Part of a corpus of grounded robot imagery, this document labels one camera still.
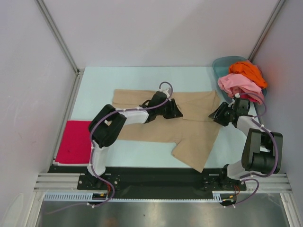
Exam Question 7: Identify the orange t shirt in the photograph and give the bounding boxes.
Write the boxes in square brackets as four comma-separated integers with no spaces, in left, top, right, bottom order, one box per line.
[229,61,268,88]

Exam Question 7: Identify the left aluminium frame post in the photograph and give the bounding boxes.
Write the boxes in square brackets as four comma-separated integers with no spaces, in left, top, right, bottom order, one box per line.
[34,0,80,74]

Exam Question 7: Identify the pink t shirt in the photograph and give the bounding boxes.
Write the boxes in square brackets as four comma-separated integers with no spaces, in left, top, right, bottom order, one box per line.
[217,73,264,105]

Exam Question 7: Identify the aluminium front rail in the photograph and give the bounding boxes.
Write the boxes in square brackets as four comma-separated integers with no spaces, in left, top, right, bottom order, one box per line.
[34,173,292,193]

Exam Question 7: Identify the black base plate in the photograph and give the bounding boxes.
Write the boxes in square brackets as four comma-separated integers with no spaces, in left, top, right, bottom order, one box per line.
[48,166,247,201]

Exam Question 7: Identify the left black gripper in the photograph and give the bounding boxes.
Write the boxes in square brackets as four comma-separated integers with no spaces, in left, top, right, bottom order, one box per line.
[156,99,183,120]

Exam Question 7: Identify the teal plastic basket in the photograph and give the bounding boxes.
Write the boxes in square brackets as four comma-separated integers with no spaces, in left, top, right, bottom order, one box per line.
[212,56,266,102]

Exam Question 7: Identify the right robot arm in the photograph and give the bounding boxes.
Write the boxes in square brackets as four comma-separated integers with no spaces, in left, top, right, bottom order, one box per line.
[208,98,283,190]

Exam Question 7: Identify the white slotted cable duct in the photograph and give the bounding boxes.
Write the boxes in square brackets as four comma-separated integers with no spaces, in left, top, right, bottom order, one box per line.
[44,192,235,203]

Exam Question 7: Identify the magenta t shirt in basket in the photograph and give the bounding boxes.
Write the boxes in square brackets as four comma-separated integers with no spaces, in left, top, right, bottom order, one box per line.
[240,92,258,103]

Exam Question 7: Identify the beige t shirt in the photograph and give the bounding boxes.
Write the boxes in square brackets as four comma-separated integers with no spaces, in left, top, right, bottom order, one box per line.
[118,90,221,172]

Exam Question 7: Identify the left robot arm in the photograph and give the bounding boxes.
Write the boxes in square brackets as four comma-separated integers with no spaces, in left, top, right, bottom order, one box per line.
[87,91,183,189]

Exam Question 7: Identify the folded magenta t shirt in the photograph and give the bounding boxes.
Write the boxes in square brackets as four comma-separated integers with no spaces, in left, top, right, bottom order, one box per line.
[54,120,91,166]

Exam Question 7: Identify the aluminium frame post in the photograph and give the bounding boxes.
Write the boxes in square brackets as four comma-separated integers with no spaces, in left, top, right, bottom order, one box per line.
[34,0,80,74]
[248,0,287,61]

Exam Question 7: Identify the right aluminium frame post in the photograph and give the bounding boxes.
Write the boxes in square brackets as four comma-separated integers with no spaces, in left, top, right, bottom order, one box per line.
[248,0,287,61]

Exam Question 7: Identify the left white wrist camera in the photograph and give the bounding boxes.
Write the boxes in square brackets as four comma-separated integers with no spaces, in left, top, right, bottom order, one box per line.
[160,88,173,98]

